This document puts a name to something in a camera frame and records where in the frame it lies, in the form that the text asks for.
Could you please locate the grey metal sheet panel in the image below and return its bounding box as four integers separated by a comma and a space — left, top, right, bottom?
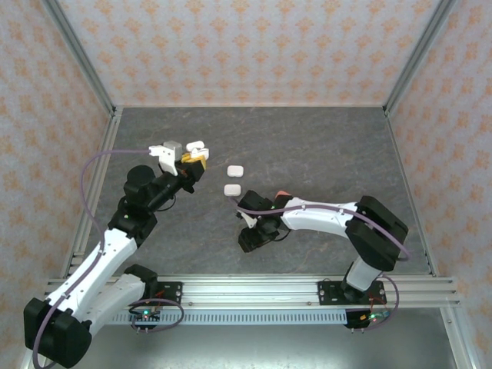
86, 322, 460, 369

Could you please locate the small electronics board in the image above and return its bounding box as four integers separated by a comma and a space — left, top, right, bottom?
359, 310, 391, 323
128, 308, 161, 323

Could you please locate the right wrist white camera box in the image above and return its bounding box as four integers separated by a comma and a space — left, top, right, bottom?
234, 207, 258, 231

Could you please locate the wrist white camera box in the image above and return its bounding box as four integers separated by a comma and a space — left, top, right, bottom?
234, 207, 258, 231
148, 140, 184, 178

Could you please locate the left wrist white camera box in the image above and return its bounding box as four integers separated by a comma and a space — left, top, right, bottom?
148, 140, 184, 178

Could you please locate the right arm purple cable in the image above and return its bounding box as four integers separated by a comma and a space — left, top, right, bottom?
229, 196, 411, 331

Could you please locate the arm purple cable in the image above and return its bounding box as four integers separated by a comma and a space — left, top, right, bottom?
229, 196, 411, 331
32, 149, 185, 368

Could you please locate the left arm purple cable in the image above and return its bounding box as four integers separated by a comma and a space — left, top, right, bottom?
32, 149, 185, 368

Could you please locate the aluminium table side rail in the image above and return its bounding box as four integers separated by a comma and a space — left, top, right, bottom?
57, 106, 124, 280
384, 106, 442, 278

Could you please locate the long aluminium mounting rail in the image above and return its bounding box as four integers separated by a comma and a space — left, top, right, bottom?
40, 273, 464, 309

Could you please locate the slotted grey cable duct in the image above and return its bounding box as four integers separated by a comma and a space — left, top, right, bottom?
103, 311, 349, 327

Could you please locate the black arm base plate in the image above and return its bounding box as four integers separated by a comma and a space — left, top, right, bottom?
317, 279, 385, 308
144, 281, 184, 307

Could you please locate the aluminium frame post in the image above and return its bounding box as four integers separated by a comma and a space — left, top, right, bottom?
40, 0, 118, 118
383, 0, 459, 118

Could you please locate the short aluminium frame rail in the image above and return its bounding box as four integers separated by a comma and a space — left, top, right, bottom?
440, 307, 480, 369

